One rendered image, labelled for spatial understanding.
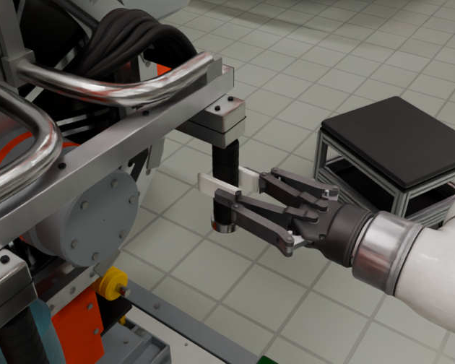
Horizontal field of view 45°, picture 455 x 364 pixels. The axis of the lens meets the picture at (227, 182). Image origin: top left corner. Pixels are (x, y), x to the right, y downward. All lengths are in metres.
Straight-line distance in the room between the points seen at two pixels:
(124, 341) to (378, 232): 0.82
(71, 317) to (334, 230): 0.49
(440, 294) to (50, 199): 0.41
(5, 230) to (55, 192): 0.06
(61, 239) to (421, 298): 0.40
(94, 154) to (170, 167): 1.62
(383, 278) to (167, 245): 1.27
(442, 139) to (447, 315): 1.25
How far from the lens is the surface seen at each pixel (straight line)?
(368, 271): 0.65
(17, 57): 0.69
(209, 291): 1.70
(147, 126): 0.60
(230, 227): 0.78
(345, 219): 0.66
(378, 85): 2.83
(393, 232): 0.64
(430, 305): 0.63
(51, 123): 0.56
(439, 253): 0.63
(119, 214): 0.69
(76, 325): 0.99
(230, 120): 0.68
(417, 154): 1.74
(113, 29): 0.68
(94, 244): 0.68
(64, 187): 0.54
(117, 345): 1.33
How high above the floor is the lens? 1.29
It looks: 38 degrees down
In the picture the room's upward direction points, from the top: straight up
